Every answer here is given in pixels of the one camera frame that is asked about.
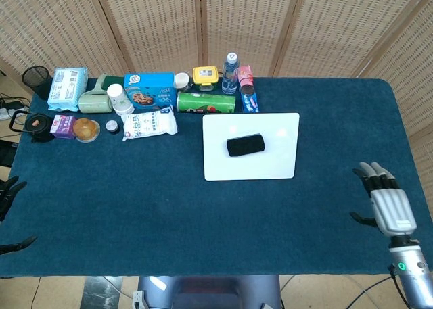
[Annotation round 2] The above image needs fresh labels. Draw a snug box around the left robot hand black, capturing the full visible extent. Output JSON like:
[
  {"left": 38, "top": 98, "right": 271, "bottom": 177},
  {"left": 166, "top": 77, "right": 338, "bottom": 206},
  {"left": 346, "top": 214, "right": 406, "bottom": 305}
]
[{"left": 0, "top": 175, "right": 37, "bottom": 256}]

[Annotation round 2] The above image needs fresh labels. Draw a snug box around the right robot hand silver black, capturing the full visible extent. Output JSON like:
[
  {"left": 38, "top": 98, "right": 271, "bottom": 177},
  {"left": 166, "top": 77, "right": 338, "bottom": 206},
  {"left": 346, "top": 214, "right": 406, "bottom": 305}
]
[{"left": 349, "top": 161, "right": 417, "bottom": 237}]

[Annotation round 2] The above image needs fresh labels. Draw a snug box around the black rectangular block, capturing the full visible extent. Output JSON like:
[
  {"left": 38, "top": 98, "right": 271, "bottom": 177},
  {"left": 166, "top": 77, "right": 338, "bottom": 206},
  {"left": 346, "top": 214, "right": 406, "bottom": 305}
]
[{"left": 226, "top": 133, "right": 267, "bottom": 158}]

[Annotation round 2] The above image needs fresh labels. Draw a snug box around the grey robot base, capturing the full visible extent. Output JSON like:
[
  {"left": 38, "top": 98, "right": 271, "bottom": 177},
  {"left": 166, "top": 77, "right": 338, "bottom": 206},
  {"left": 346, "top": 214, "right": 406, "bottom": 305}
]
[{"left": 132, "top": 275, "right": 283, "bottom": 309}]

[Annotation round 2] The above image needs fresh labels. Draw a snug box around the purple small box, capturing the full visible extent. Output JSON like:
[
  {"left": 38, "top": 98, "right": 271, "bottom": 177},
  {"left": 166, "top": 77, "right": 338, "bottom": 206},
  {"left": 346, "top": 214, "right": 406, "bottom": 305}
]
[{"left": 49, "top": 114, "right": 76, "bottom": 140}]

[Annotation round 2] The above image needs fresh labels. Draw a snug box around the blue table cloth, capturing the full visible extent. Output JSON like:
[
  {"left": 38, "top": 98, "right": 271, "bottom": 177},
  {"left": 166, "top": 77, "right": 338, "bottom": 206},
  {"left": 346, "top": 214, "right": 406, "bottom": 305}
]
[{"left": 0, "top": 76, "right": 433, "bottom": 278}]

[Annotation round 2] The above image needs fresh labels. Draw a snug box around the bun in clear container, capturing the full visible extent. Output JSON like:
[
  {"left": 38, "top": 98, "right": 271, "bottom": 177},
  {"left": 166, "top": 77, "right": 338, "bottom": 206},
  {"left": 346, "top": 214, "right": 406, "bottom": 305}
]
[{"left": 72, "top": 118, "right": 101, "bottom": 144}]

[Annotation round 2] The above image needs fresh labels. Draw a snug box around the white whiteboard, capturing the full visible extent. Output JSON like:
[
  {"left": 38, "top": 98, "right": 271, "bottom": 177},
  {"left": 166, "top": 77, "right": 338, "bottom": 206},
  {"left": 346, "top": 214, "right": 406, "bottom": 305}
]
[{"left": 202, "top": 112, "right": 301, "bottom": 182}]

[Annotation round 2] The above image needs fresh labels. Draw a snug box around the pale green lint roller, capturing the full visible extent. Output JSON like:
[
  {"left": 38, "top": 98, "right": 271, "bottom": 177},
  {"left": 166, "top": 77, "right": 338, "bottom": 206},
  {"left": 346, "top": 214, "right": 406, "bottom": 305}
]
[{"left": 78, "top": 74, "right": 114, "bottom": 114}]

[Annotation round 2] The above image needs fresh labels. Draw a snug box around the black mesh pen holder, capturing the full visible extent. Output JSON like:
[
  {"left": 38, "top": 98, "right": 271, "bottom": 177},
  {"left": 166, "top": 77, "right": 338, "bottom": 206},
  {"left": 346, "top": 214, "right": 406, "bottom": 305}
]
[{"left": 22, "top": 65, "right": 53, "bottom": 101}]

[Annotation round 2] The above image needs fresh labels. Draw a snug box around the light blue tissue pack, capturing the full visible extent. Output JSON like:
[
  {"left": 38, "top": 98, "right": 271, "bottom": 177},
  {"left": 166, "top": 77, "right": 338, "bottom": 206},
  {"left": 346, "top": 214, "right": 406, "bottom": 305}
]
[{"left": 47, "top": 66, "right": 89, "bottom": 112}]

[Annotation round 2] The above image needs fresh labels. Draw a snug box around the blue cookie pack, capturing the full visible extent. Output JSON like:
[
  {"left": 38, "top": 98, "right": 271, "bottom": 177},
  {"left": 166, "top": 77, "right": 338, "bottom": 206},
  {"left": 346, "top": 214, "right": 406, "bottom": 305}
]
[{"left": 239, "top": 85, "right": 260, "bottom": 114}]

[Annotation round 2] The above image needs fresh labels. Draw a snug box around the white pill bottle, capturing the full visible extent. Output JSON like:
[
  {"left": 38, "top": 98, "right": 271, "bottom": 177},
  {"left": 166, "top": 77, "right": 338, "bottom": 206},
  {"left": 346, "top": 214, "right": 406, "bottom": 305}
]
[{"left": 106, "top": 83, "right": 135, "bottom": 116}]

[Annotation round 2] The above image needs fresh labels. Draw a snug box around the white salt bag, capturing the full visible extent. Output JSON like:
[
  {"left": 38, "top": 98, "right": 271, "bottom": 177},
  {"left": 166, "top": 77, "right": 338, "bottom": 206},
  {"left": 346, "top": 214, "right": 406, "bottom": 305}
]
[{"left": 120, "top": 105, "right": 179, "bottom": 142}]

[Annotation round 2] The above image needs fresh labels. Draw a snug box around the pink cookie pack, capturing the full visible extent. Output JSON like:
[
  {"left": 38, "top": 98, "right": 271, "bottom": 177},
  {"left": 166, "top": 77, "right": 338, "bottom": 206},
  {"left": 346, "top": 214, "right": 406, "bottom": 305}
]
[{"left": 237, "top": 64, "right": 255, "bottom": 89}]

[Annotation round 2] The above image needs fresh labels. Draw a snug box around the blue cookie box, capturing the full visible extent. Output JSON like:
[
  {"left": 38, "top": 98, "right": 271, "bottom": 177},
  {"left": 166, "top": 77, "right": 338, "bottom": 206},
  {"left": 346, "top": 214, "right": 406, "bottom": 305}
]
[{"left": 123, "top": 72, "right": 177, "bottom": 112}]

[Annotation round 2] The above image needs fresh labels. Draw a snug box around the clear water bottle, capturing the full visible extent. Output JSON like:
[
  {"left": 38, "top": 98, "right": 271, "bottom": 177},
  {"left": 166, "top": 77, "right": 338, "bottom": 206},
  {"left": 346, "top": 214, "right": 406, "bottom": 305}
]
[{"left": 221, "top": 52, "right": 240, "bottom": 95}]

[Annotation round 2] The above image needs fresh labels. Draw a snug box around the green chips can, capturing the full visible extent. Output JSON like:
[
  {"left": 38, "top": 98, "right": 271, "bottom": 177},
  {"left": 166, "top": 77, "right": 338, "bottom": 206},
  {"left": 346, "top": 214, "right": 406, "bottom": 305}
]
[{"left": 176, "top": 91, "right": 237, "bottom": 114}]

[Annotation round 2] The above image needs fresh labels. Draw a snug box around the yellow lid food container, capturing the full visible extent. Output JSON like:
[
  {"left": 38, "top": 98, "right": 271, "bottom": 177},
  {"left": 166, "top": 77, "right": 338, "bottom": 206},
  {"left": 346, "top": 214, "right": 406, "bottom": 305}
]
[{"left": 192, "top": 65, "right": 219, "bottom": 92}]

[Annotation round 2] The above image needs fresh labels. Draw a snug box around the woven folding screen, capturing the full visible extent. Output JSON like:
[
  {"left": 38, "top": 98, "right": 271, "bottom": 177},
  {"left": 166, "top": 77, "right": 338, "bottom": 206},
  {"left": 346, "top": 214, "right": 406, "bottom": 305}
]
[{"left": 0, "top": 0, "right": 433, "bottom": 201}]

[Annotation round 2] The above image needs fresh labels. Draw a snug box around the white lidded jar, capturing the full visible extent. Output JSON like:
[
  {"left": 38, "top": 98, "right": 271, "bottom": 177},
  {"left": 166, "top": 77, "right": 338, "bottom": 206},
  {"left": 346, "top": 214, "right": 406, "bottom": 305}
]
[{"left": 173, "top": 72, "right": 191, "bottom": 91}]

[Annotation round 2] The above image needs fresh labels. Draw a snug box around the grey floor cable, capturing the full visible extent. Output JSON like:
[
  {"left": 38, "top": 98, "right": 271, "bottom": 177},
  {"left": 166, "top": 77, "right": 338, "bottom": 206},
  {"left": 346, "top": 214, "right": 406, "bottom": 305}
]
[{"left": 344, "top": 275, "right": 395, "bottom": 309}]

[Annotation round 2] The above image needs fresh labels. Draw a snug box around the power strip with cables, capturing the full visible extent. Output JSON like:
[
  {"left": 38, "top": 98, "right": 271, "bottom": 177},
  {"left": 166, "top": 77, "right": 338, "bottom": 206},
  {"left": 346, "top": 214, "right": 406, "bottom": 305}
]
[{"left": 0, "top": 92, "right": 32, "bottom": 121}]

